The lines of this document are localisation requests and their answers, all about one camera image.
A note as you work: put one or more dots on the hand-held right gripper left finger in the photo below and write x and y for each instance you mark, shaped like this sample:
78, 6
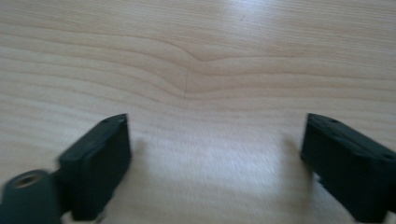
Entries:
95, 165

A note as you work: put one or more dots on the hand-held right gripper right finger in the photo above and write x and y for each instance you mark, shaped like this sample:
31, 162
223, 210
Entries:
348, 171

